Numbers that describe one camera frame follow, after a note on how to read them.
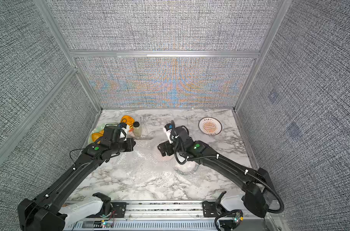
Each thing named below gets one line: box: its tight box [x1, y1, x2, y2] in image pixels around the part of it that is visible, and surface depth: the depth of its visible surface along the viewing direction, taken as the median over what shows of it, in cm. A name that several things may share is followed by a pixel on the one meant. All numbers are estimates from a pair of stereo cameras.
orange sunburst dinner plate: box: [198, 116, 223, 136], surface depth 109 cm
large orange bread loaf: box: [91, 129, 105, 144], surface depth 96 cm
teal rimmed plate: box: [173, 160, 200, 176], surface depth 88 cm
